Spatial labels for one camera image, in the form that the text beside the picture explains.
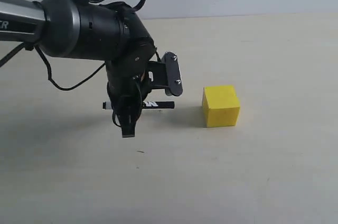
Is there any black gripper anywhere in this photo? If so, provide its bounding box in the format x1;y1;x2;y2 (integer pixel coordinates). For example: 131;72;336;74
105;40;168;138

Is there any black and white whiteboard marker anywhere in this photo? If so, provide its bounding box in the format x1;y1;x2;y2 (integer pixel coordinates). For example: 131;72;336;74
102;101;175;110

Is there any yellow foam cube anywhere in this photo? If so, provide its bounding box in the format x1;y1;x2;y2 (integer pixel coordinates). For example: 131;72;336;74
201;85;240;128

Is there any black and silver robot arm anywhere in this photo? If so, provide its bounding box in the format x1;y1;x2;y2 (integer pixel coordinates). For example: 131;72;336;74
1;0;157;138

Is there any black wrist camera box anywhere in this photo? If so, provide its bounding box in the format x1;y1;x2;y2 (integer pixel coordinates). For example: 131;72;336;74
162;52;183;97

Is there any black cable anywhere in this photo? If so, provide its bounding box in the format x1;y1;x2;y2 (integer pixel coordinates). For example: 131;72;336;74
0;0;147;91

